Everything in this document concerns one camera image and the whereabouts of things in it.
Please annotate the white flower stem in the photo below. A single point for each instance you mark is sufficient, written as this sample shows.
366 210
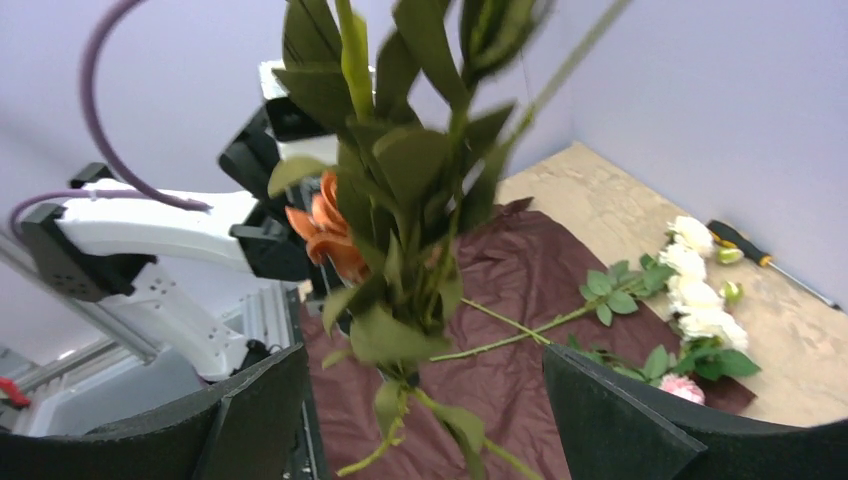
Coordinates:
678 270
713 346

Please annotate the pink peony flower stem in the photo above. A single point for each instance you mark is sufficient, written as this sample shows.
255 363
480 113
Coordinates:
683 387

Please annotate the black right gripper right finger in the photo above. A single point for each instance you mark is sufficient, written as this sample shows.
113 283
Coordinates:
614 427

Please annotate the brown orange flower stem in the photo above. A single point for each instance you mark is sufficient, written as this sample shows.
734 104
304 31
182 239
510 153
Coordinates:
415 169

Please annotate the yellow black screwdriver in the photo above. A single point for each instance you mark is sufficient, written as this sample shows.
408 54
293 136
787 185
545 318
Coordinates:
728 236

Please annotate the aluminium frame rail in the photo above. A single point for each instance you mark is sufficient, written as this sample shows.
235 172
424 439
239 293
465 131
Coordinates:
274 305

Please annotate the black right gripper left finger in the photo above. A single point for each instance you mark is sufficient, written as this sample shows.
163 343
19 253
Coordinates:
241 428

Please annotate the dark red wrapping paper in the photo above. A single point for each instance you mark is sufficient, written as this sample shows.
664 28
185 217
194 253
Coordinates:
521 271

